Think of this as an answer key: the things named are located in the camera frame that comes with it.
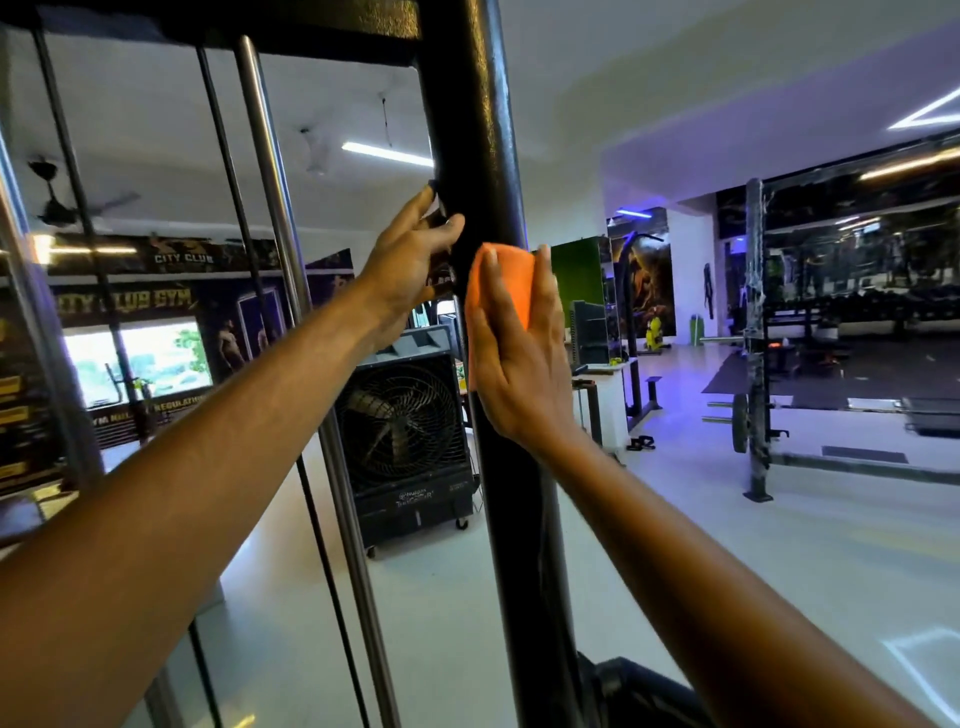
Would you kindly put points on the person's left hand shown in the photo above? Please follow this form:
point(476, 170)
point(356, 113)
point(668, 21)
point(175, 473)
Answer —
point(401, 270)

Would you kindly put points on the person's right hand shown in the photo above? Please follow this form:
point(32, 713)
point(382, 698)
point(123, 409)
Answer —
point(525, 375)

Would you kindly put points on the person's left thumb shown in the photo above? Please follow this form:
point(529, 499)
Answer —
point(446, 234)

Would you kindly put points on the orange cleaning cloth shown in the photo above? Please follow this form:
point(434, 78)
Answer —
point(514, 289)

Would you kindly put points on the black gym machine frame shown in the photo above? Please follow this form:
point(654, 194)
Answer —
point(480, 112)

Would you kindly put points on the person's left forearm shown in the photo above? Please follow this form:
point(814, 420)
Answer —
point(187, 480)

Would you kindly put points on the person's right forearm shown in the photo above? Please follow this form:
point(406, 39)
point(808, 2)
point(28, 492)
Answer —
point(697, 600)

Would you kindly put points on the white tube light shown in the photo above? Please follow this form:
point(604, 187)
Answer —
point(386, 154)

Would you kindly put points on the green panel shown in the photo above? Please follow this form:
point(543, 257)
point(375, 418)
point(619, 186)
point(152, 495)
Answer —
point(577, 270)

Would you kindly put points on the white ceiling fan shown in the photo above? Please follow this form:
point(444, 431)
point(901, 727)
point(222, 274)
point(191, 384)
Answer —
point(313, 154)

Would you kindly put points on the chrome guide rod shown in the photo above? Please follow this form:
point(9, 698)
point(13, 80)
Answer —
point(45, 352)
point(279, 195)

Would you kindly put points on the black monitor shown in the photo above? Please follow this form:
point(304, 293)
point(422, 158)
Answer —
point(589, 334)

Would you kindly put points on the black air cooler fan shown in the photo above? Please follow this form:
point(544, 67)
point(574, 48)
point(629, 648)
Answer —
point(401, 435)

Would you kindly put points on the large muscle figure poster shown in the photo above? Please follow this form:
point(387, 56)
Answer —
point(649, 277)

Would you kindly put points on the yellow object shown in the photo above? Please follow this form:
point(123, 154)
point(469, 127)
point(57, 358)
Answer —
point(655, 334)

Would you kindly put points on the white counter desk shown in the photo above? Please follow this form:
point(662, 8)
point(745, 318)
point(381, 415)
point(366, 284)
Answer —
point(611, 397)

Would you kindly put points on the dark gym logo banner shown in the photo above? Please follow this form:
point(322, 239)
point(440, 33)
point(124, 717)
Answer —
point(180, 255)

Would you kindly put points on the green bin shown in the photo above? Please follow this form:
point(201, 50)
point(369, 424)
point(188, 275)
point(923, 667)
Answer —
point(697, 330)

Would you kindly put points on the bright window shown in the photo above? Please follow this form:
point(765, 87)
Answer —
point(150, 360)

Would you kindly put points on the black squat rack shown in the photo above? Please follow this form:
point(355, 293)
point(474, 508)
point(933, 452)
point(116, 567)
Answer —
point(756, 337)

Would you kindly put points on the black weight plate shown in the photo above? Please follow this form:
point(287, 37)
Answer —
point(739, 422)

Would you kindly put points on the dark ceiling fan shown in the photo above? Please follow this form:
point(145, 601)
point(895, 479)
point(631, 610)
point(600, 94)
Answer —
point(56, 206)

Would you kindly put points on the dumbbell rack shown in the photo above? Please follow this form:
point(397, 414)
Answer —
point(862, 311)

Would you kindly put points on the black floor mat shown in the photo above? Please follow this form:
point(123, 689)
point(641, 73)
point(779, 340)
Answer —
point(862, 375)

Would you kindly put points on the angular ceiling strip light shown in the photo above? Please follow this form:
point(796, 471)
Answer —
point(926, 112)

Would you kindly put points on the bodybuilder wall poster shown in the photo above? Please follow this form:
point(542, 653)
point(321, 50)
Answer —
point(240, 330)

